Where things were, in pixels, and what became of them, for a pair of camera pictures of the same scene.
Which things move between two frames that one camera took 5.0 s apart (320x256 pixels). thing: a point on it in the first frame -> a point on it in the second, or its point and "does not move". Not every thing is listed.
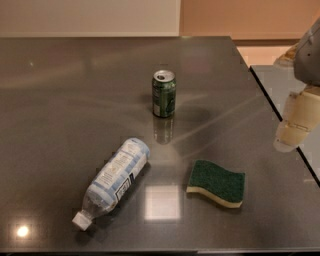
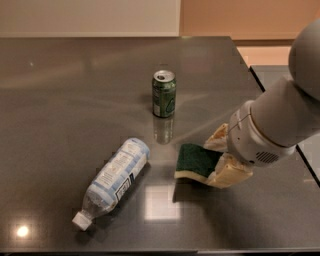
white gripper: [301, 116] -> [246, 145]
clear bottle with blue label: [114, 181] does not move
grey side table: [278, 82] does not move
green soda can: [164, 92] does not move
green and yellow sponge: [225, 186] -> [196, 162]
